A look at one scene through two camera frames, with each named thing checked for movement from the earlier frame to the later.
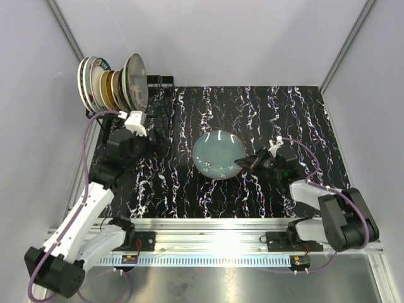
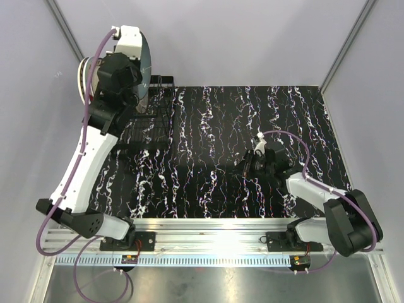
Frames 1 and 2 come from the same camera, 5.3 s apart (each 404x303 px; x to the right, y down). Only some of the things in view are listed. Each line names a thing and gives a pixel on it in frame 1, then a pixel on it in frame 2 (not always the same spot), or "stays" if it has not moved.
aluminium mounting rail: x=218 y=237 stays
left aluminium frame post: x=62 y=26 stays
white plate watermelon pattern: x=86 y=84 -> x=80 y=77
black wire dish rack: x=160 y=98 stays
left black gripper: x=152 y=151 -> x=135 y=62
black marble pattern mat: x=177 y=189 stays
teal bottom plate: x=214 y=153 -> x=146 y=76
